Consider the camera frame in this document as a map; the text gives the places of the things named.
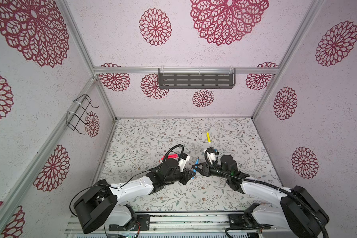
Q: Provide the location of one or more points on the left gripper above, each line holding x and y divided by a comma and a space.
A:
185, 175

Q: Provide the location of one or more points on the aluminium front rail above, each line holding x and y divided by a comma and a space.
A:
169, 222

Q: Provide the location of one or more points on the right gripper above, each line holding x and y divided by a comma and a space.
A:
206, 169

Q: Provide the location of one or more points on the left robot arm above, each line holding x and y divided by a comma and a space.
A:
106, 203

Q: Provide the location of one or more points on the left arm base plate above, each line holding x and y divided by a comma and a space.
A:
140, 223

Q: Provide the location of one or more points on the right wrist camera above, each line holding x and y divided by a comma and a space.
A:
212, 155

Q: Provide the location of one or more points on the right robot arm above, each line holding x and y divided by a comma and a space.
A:
293, 209

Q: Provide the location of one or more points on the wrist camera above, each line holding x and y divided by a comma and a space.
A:
212, 155
182, 161

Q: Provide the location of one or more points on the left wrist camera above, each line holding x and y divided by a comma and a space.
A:
182, 161

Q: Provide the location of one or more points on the yellow highlighter pen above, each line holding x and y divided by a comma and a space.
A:
208, 137

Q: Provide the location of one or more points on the upper pink highlighter pen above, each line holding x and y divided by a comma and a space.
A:
173, 156

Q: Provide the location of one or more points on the blue highlighter pen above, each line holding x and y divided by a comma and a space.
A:
197, 161

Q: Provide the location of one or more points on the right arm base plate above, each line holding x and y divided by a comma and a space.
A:
241, 222

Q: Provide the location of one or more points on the black wire wall rack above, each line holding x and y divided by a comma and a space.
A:
77, 116

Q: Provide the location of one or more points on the grey slotted wall shelf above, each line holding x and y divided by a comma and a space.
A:
196, 80

